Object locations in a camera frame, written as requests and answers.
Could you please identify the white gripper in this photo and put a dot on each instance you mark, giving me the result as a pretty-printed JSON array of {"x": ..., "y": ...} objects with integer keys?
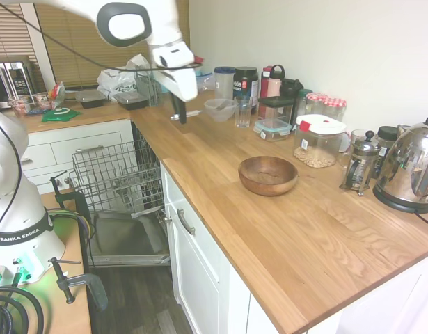
[{"x": 180, "y": 83}]

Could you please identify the silver metal fork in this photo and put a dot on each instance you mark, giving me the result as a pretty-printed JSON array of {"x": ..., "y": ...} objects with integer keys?
[{"x": 192, "y": 112}]

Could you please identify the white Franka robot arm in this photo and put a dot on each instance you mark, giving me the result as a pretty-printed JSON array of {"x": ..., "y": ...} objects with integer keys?
[{"x": 12, "y": 208}]

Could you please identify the open dishwasher door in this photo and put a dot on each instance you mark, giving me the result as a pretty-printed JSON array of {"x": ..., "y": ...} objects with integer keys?
[{"x": 126, "y": 236}]

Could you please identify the plastic container blue lid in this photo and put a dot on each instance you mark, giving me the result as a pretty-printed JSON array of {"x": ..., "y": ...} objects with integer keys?
[{"x": 206, "y": 81}]

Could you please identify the clear plastic bowl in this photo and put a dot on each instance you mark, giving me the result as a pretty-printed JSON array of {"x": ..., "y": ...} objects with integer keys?
[{"x": 220, "y": 110}]

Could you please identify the black takeout food container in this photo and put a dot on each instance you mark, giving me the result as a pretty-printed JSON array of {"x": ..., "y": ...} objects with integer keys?
[
  {"x": 90, "y": 99},
  {"x": 130, "y": 101}
]

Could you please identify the clear pitcher blue lid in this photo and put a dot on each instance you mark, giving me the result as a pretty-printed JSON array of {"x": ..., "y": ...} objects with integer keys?
[{"x": 223, "y": 83}]

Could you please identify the clear drinking glass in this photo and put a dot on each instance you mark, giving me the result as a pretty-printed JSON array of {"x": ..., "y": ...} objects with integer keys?
[{"x": 243, "y": 115}]

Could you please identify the black protein powder tub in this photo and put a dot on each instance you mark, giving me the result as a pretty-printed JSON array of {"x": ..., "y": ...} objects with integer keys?
[{"x": 246, "y": 87}]

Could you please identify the white plastic bag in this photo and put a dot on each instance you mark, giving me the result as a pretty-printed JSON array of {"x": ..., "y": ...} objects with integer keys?
[{"x": 112, "y": 81}]

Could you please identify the red water bottle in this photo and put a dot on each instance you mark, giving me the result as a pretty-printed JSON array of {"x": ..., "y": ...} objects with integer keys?
[{"x": 264, "y": 83}]

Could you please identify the glass container teal lid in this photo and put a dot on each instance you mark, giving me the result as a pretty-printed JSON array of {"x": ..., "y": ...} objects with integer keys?
[{"x": 272, "y": 129}]

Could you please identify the clear container black lid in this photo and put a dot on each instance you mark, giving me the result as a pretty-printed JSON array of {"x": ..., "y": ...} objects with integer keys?
[{"x": 274, "y": 106}]

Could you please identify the pink bottle black cap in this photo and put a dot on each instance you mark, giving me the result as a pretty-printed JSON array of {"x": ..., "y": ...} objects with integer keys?
[{"x": 274, "y": 85}]

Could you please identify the brown wooden bowl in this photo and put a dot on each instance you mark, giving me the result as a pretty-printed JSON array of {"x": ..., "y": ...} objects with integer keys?
[{"x": 268, "y": 175}]

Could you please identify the black travel mug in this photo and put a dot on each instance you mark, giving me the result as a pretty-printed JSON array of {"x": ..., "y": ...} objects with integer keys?
[{"x": 291, "y": 87}]

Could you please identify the green plastic lid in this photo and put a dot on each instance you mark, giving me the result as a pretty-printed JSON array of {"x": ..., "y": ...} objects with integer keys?
[{"x": 60, "y": 115}]

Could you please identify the colourful snack bag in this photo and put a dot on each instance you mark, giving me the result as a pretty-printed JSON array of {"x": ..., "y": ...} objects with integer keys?
[{"x": 57, "y": 94}]

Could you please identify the jar green lid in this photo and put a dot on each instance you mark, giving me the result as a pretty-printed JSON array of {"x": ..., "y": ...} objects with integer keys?
[{"x": 302, "y": 101}]

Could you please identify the large wooden window blind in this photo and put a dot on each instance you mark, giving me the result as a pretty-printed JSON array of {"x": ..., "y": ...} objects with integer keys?
[{"x": 71, "y": 35}]

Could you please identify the white drawer cabinet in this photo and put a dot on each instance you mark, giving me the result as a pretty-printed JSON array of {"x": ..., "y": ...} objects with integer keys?
[{"x": 53, "y": 149}]

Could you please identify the jar red gingham lid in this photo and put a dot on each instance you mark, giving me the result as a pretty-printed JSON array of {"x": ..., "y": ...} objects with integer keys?
[
  {"x": 335, "y": 108},
  {"x": 316, "y": 102}
]

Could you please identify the black tall bar clamp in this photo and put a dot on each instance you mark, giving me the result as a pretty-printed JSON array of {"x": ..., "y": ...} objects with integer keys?
[{"x": 79, "y": 208}]

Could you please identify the nut jar white lid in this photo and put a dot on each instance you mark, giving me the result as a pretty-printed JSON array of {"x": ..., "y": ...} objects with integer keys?
[{"x": 318, "y": 142}]

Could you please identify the clear plastic food tub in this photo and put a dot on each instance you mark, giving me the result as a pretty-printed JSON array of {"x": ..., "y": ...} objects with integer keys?
[{"x": 24, "y": 106}]

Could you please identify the white base cabinet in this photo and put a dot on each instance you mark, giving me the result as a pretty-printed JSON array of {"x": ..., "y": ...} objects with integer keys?
[{"x": 199, "y": 271}]

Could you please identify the stainless steel microwave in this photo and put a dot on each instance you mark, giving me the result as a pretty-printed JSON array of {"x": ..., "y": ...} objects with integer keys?
[{"x": 8, "y": 83}]

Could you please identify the clear glass mug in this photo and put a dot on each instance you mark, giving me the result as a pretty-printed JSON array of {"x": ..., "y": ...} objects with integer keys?
[{"x": 346, "y": 153}]

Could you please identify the narrow wooden window blind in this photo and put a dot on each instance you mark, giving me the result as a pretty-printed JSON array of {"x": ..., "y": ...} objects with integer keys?
[{"x": 8, "y": 35}]

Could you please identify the glass french press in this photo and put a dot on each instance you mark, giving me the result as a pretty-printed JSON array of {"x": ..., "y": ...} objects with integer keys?
[{"x": 361, "y": 167}]

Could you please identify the dark grey c-clamp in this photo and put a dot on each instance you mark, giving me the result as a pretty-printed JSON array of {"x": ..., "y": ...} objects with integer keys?
[{"x": 92, "y": 285}]

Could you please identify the dark jar black lid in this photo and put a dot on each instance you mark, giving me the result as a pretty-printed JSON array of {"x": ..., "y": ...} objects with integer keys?
[{"x": 386, "y": 139}]

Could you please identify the stainless steel electric kettle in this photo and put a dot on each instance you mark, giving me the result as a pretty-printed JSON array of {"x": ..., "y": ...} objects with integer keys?
[{"x": 410, "y": 167}]

